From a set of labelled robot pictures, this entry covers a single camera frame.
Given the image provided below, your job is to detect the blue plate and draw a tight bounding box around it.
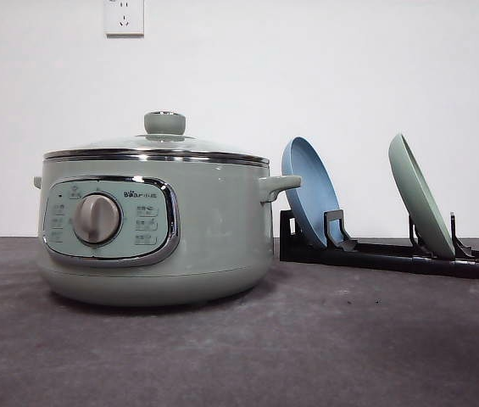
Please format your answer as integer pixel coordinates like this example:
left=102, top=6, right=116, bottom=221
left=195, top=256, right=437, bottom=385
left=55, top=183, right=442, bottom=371
left=281, top=136, right=343, bottom=247

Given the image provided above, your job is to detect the black plate rack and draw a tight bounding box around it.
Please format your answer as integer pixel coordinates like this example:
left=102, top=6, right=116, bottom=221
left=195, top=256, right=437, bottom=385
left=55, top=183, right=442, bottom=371
left=280, top=209, right=479, bottom=279

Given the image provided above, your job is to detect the white wall socket left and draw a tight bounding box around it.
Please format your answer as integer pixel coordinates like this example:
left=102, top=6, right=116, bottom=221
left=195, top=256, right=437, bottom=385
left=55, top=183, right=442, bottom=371
left=103, top=0, right=145, bottom=40

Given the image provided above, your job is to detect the green plate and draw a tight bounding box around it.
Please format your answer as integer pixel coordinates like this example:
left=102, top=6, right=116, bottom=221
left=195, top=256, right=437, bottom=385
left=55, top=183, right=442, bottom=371
left=388, top=134, right=455, bottom=259

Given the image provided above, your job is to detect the green electric steamer pot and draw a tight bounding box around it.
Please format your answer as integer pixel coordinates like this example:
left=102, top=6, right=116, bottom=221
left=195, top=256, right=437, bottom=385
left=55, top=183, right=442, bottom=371
left=33, top=156, right=302, bottom=307

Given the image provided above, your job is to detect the glass lid with green knob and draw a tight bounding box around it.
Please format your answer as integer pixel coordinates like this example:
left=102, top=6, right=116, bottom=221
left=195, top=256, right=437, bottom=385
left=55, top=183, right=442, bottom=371
left=42, top=110, right=270, bottom=164

